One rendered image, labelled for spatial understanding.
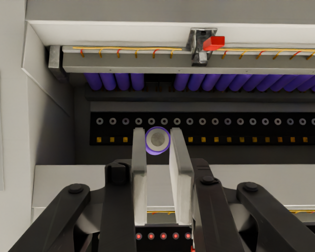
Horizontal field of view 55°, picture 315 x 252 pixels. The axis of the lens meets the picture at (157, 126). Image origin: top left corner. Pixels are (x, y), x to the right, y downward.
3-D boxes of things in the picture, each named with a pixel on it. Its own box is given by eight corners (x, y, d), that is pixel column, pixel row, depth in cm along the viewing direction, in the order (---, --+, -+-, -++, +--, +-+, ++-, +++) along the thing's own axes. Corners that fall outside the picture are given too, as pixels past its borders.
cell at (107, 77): (107, 92, 44) (101, 75, 38) (101, 82, 45) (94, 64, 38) (118, 86, 44) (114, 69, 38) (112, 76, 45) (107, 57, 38)
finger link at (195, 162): (198, 204, 13) (268, 204, 13) (185, 157, 18) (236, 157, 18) (196, 234, 13) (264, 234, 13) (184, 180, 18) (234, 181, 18)
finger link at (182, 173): (178, 171, 14) (194, 171, 14) (170, 127, 21) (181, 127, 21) (176, 226, 15) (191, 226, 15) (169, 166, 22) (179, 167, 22)
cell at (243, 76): (228, 79, 45) (241, 61, 39) (240, 79, 45) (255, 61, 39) (228, 91, 45) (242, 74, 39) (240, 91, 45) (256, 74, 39)
